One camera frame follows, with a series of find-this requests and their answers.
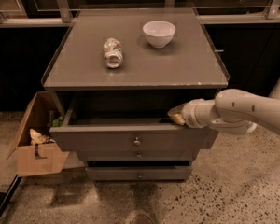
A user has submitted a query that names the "grey drawer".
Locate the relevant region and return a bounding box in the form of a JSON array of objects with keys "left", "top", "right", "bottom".
[
  {"left": 77, "top": 149, "right": 198, "bottom": 161},
  {"left": 86, "top": 166, "right": 192, "bottom": 181},
  {"left": 50, "top": 109, "right": 217, "bottom": 153}
]

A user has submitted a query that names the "crumpled trash in box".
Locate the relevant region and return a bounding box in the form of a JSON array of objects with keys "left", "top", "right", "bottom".
[{"left": 29, "top": 116, "right": 63, "bottom": 146}]

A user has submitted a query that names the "crushed printed drink can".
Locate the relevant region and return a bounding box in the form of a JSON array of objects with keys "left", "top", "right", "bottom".
[{"left": 103, "top": 37, "right": 123, "bottom": 69}]

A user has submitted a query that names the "grey bottom drawer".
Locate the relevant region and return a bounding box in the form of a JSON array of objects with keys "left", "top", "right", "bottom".
[{"left": 86, "top": 166, "right": 192, "bottom": 181}]

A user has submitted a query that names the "grey middle drawer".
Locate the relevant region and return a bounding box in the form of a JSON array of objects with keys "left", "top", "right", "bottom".
[{"left": 77, "top": 149, "right": 198, "bottom": 161}]

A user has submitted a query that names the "open cardboard box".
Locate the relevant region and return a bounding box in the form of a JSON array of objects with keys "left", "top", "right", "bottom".
[{"left": 7, "top": 91, "right": 71, "bottom": 177}]

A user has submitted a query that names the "metal window frame railing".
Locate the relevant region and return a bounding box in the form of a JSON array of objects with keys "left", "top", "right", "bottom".
[{"left": 0, "top": 0, "right": 280, "bottom": 27}]

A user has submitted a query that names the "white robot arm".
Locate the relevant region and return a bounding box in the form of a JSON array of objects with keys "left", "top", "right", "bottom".
[{"left": 168, "top": 78, "right": 280, "bottom": 136}]

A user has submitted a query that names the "black metal bar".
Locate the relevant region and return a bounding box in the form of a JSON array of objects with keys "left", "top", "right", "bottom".
[{"left": 0, "top": 175, "right": 21, "bottom": 218}]

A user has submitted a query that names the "grey top drawer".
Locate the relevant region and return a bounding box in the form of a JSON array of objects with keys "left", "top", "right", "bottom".
[{"left": 50, "top": 109, "right": 217, "bottom": 153}]

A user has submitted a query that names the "grey drawer cabinet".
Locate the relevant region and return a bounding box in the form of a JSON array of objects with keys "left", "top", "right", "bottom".
[{"left": 42, "top": 8, "right": 229, "bottom": 169}]

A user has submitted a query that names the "white ceramic bowl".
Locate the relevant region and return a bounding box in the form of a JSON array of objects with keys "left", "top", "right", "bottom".
[{"left": 143, "top": 21, "right": 176, "bottom": 48}]

